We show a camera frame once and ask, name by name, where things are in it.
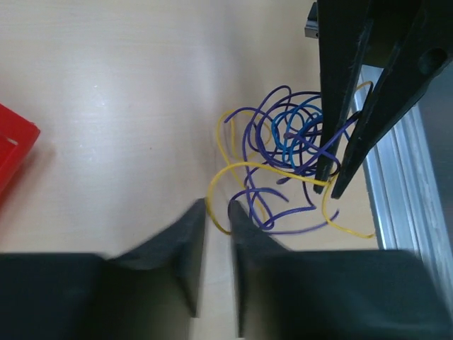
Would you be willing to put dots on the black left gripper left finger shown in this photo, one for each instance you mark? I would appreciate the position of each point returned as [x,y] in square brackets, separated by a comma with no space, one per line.
[149,292]

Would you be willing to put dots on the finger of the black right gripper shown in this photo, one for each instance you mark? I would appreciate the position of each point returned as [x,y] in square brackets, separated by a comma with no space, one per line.
[412,42]
[344,31]

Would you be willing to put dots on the aluminium table frame rail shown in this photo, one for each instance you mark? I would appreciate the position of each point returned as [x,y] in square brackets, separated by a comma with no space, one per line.
[403,189]

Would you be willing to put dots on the red bin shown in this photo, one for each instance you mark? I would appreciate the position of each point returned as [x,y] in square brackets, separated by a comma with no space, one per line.
[18,136]

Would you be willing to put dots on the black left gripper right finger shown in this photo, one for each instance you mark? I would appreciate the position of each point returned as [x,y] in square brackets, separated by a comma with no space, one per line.
[341,294]

